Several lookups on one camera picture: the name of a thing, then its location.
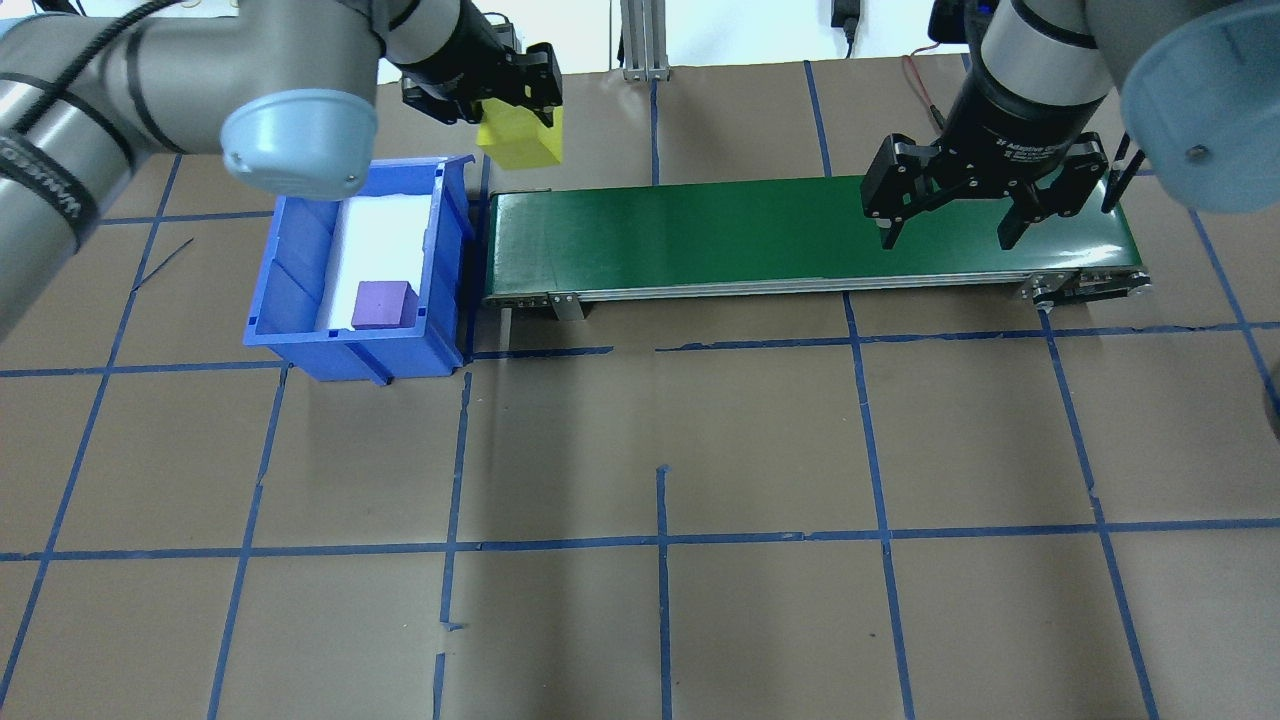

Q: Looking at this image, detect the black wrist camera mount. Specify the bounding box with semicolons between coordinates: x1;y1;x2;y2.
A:
928;0;1002;47

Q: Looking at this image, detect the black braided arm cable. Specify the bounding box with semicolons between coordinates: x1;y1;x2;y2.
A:
0;0;246;136

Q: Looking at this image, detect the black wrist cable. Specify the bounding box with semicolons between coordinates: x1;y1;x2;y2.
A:
1100;130;1147;214

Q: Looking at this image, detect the aluminium profile post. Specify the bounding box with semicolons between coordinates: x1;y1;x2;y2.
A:
620;0;673;82

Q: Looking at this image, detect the blue plastic bin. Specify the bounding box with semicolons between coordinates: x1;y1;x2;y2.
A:
243;155;477;387

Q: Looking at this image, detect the purple foam block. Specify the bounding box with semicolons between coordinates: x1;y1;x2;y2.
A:
350;280;420;332

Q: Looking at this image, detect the thin red wire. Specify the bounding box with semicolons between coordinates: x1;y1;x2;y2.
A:
902;55;947;133

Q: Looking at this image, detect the black velcro cable strap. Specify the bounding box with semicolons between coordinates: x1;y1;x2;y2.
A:
0;130;103;253

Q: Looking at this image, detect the yellow foam block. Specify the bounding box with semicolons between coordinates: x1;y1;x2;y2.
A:
476;100;564;170

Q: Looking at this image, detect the green conveyor belt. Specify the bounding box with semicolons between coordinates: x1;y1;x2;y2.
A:
482;170;1154;323

